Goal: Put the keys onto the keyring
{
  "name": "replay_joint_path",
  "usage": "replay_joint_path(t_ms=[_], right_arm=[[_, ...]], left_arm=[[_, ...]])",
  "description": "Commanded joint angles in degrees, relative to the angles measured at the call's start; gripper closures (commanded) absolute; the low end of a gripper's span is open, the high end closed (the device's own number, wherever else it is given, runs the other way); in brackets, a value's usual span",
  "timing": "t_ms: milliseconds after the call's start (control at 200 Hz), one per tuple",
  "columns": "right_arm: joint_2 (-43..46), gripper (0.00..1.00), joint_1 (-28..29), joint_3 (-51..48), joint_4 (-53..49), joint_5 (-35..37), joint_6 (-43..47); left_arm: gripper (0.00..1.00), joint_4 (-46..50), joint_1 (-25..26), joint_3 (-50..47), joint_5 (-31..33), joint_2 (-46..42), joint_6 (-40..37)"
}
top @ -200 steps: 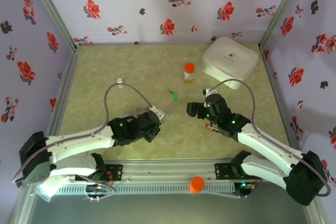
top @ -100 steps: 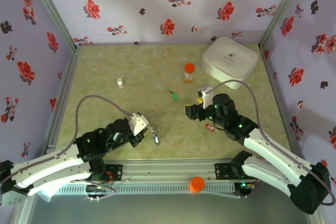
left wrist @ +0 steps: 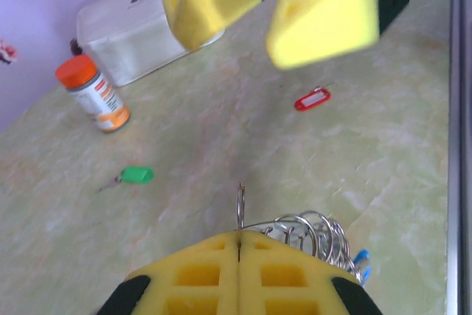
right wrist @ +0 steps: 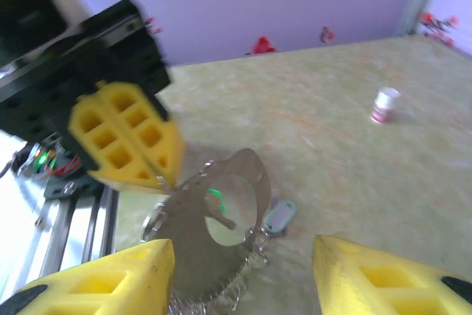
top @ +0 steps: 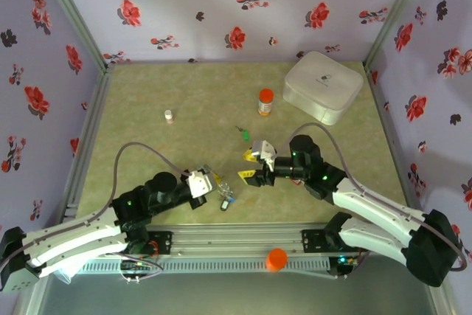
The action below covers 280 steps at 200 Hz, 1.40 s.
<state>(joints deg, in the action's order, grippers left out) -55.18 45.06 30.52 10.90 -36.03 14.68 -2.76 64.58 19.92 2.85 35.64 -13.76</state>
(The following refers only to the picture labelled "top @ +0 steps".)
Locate silver keyring bunch with keys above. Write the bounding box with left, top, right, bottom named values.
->
left=216, top=181, right=236, bottom=201

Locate orange-lid pill bottle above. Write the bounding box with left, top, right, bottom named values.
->
left=257, top=88, right=274, bottom=117

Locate left controller circuit board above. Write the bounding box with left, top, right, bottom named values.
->
left=119, top=260, right=156, bottom=272

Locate controller circuit board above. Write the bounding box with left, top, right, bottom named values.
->
left=119, top=260, right=156, bottom=272
left=336, top=255, right=361, bottom=270

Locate orange plastic cylinder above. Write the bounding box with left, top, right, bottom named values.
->
left=265, top=247, right=289, bottom=274

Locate white zip case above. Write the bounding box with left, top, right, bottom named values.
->
left=282, top=51, right=364, bottom=126

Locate right controller circuit board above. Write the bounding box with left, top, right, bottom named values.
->
left=336, top=255, right=361, bottom=270

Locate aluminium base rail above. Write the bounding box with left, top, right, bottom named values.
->
left=145, top=223, right=369, bottom=257

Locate white slotted cable duct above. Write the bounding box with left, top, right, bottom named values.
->
left=79, top=255, right=331, bottom=274

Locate aluminium frame floor rail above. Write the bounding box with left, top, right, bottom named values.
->
left=363, top=63, right=423, bottom=207
left=61, top=63, right=116, bottom=220

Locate aluminium frame post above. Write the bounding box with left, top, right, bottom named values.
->
left=364, top=0, right=432, bottom=69
left=35, top=0, right=114, bottom=71

